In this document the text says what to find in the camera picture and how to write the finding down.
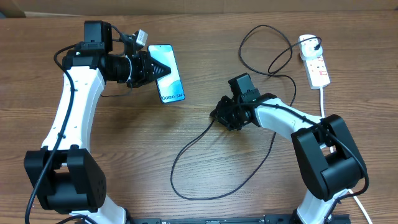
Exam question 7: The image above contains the Samsung Galaxy smartphone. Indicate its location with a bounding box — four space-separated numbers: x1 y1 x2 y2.
147 44 185 103

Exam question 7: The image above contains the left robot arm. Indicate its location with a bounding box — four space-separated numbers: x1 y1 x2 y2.
24 21 171 223

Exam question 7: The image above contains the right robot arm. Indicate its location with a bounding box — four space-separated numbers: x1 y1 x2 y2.
210 73 369 223

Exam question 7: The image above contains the white charger plug adapter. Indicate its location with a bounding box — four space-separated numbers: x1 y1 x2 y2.
298 34 323 61

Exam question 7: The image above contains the white power strip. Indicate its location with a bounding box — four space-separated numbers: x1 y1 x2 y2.
303 56 331 90

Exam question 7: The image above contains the white power strip cord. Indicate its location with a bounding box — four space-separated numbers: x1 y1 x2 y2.
318 87 374 224

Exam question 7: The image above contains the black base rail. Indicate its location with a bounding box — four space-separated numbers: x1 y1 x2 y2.
128 215 299 224

